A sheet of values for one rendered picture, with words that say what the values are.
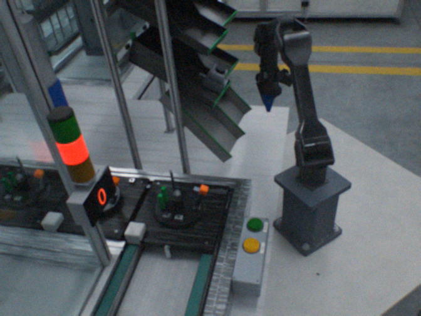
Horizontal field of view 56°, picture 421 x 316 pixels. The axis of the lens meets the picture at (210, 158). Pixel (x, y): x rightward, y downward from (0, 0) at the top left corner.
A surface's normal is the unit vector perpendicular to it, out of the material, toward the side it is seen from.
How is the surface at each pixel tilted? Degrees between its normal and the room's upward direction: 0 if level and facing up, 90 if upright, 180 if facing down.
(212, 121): 45
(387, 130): 0
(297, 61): 57
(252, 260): 0
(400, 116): 1
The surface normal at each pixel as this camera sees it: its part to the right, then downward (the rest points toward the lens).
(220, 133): 0.59, -0.41
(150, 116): -0.08, -0.77
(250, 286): -0.22, 0.63
